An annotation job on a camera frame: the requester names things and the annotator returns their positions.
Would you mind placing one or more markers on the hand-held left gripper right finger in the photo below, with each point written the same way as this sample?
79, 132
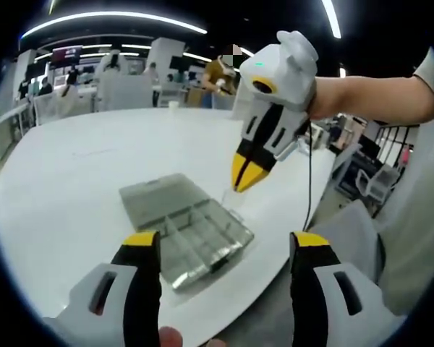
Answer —
332, 300

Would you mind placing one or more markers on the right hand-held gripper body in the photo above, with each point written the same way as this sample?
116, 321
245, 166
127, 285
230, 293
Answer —
293, 72

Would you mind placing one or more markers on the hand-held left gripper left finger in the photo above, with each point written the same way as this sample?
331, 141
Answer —
105, 300

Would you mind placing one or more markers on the clear plastic divider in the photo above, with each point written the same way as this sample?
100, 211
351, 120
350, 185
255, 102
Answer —
233, 199

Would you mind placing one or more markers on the grey transparent guide fixture box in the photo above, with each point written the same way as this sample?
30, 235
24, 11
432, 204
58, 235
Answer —
166, 206

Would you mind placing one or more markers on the person's left hand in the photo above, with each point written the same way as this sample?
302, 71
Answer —
170, 338

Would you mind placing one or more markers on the white paper cup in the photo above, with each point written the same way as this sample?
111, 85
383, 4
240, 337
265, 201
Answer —
172, 105

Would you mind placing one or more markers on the white mesh chair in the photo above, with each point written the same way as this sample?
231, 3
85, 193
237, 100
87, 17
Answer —
378, 184

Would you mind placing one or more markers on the person's grey shirt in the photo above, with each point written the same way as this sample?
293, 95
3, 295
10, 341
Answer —
419, 199

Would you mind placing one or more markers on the purple wall screen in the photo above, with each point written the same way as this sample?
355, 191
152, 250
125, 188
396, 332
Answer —
68, 53

